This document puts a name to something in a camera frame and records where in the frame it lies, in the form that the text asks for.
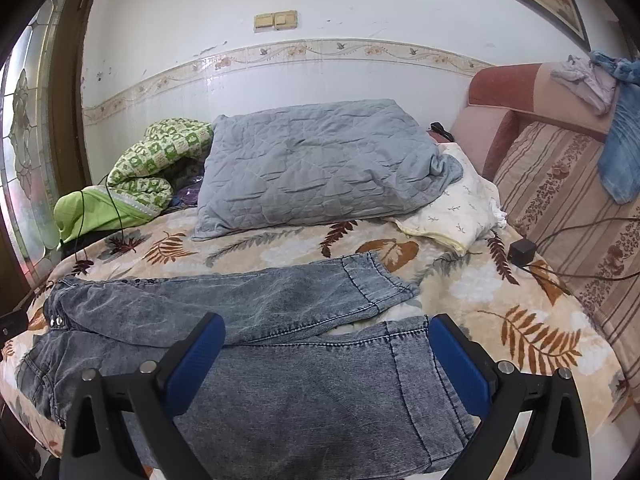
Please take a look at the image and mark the striped floral headboard cushion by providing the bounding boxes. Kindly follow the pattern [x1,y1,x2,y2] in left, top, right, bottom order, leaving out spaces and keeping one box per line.
[491,120,640,376]

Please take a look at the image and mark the black cable on headboard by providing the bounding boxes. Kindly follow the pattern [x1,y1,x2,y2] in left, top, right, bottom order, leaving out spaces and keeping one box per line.
[519,216,640,283]

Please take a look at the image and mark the blue denim garment on headboard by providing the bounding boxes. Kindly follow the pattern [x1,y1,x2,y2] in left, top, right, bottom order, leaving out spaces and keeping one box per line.
[590,51,640,205]

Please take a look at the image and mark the green patterned blanket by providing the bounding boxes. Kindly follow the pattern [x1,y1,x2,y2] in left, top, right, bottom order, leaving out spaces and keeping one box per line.
[53,118,214,243]

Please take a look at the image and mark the black cable on green blanket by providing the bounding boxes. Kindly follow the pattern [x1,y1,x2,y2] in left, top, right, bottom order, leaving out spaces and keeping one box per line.
[71,174,126,262]

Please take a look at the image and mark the grey quilted pillow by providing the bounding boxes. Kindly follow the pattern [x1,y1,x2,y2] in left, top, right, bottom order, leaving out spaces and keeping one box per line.
[193,100,463,240]

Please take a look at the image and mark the grey cloth on headboard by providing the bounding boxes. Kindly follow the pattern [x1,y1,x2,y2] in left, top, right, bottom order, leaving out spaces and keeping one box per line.
[550,55,617,116]

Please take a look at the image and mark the wooden door with stained glass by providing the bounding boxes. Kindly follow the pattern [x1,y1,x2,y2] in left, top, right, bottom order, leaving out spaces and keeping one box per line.
[1,0,93,312]

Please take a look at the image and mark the cream small print pillow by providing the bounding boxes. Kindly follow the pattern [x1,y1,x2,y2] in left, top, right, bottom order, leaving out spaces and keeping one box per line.
[390,143,506,256]

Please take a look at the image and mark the purple patterned cloth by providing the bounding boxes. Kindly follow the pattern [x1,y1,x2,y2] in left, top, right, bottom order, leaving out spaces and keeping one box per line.
[169,174,203,208]

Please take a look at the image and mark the grey washed denim pants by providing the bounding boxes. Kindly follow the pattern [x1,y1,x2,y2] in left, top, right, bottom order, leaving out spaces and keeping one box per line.
[16,254,474,479]

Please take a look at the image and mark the black power adapter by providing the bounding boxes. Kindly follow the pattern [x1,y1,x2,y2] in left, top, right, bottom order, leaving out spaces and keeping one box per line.
[508,238,537,268]

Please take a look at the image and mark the leaf print bed blanket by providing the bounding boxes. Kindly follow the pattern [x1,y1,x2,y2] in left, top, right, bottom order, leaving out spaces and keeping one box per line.
[0,206,632,480]

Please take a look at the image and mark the black object behind pillow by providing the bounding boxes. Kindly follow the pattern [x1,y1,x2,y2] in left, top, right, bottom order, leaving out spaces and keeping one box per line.
[428,122,456,143]

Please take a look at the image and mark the beige wall switch plate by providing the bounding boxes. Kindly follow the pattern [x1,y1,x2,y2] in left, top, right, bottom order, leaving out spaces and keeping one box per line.
[254,10,298,32]

